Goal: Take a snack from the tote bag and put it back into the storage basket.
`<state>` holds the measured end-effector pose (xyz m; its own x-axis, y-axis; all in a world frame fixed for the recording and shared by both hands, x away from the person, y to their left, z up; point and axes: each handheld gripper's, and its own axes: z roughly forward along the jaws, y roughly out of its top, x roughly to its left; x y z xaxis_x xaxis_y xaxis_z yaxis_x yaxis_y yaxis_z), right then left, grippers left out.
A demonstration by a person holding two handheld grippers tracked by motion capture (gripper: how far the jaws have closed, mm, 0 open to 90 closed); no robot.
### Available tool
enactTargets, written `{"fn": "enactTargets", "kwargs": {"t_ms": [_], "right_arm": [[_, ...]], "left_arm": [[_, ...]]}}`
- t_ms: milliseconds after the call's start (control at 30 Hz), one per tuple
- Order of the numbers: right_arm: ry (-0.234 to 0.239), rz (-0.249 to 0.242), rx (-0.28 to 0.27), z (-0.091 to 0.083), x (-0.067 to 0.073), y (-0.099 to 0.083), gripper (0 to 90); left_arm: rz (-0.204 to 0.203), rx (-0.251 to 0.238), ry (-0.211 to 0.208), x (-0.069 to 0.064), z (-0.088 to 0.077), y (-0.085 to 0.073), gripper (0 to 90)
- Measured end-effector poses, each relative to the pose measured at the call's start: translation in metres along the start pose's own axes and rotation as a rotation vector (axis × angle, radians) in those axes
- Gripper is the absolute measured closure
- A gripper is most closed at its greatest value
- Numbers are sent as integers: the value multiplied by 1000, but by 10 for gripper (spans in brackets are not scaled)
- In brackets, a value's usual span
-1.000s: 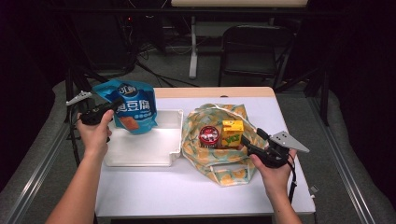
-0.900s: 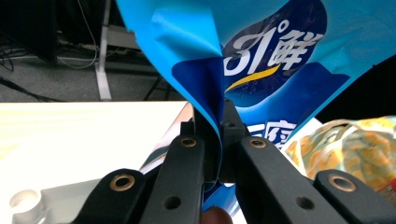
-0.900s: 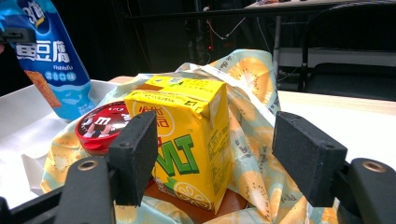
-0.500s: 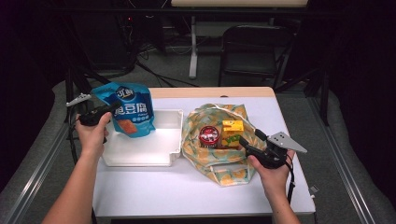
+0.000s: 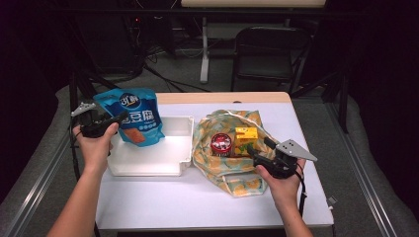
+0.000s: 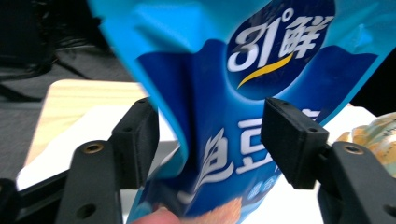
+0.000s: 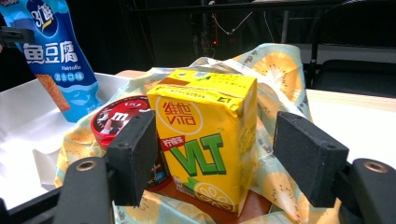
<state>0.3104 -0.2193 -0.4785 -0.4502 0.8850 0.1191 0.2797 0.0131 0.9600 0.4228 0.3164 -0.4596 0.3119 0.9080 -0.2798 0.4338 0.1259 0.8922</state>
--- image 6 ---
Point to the white paper sheet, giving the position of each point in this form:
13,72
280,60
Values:
77,133

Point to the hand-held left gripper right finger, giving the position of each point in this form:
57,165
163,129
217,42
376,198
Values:
292,143

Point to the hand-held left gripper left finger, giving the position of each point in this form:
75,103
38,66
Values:
135,146

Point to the blue snack pouch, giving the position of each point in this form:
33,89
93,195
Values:
211,93

